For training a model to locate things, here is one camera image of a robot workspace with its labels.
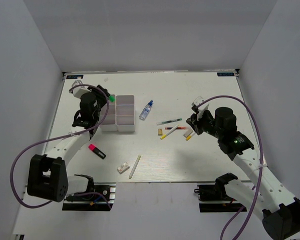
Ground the dark corner label left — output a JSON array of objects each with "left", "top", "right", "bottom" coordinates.
[{"left": 66, "top": 74, "right": 84, "bottom": 80}]

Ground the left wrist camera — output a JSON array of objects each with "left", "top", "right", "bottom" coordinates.
[{"left": 69, "top": 79, "right": 90, "bottom": 99}]

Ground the pink cap black highlighter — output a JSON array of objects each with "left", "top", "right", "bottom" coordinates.
[{"left": 88, "top": 144, "right": 106, "bottom": 159}]

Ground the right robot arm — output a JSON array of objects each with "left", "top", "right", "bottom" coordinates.
[{"left": 186, "top": 107, "right": 300, "bottom": 240}]

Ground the green gel pen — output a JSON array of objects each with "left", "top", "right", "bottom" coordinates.
[{"left": 156, "top": 118, "right": 182, "bottom": 126}]

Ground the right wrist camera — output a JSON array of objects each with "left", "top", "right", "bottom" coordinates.
[{"left": 191, "top": 96, "right": 209, "bottom": 120}]

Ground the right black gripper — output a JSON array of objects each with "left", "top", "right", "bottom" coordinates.
[{"left": 186, "top": 109, "right": 223, "bottom": 139}]

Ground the white divided organizer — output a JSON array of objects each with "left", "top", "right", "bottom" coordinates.
[
  {"left": 99, "top": 96, "right": 117, "bottom": 132},
  {"left": 116, "top": 95, "right": 135, "bottom": 132}
]

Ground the dark corner label right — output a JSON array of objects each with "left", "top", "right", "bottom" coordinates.
[{"left": 217, "top": 72, "right": 235, "bottom": 77}]

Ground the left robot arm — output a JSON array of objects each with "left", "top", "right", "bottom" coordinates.
[{"left": 27, "top": 83, "right": 111, "bottom": 202}]

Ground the left white divided organizer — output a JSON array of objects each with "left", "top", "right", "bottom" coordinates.
[{"left": 99, "top": 96, "right": 117, "bottom": 132}]

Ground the white marker yellow cap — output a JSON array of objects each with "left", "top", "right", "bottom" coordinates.
[{"left": 160, "top": 125, "right": 179, "bottom": 140}]

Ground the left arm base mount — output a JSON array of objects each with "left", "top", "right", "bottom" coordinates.
[{"left": 62, "top": 183, "right": 116, "bottom": 212}]

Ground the pale yellow pen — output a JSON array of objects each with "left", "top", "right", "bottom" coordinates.
[{"left": 129, "top": 155, "right": 141, "bottom": 179}]

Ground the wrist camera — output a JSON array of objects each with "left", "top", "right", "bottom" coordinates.
[
  {"left": 191, "top": 96, "right": 209, "bottom": 120},
  {"left": 69, "top": 79, "right": 90, "bottom": 99}
]

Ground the right white divided organizer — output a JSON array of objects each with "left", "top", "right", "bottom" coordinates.
[{"left": 116, "top": 95, "right": 135, "bottom": 132}]

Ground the blue cap spray bottle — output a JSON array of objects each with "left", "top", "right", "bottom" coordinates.
[{"left": 139, "top": 100, "right": 153, "bottom": 121}]

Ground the green cap black highlighter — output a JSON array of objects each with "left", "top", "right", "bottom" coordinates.
[{"left": 109, "top": 95, "right": 115, "bottom": 103}]

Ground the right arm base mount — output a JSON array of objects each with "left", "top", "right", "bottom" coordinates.
[{"left": 193, "top": 184, "right": 247, "bottom": 213}]

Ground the white correction tape dispenser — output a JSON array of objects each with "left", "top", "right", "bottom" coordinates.
[{"left": 117, "top": 162, "right": 130, "bottom": 174}]

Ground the red pen orange cap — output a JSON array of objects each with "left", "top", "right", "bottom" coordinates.
[{"left": 164, "top": 126, "right": 190, "bottom": 130}]

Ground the white eraser block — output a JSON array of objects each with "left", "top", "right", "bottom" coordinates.
[{"left": 183, "top": 129, "right": 193, "bottom": 138}]

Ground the dark corner label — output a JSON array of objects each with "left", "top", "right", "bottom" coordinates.
[
  {"left": 217, "top": 72, "right": 235, "bottom": 77},
  {"left": 66, "top": 74, "right": 84, "bottom": 80}
]

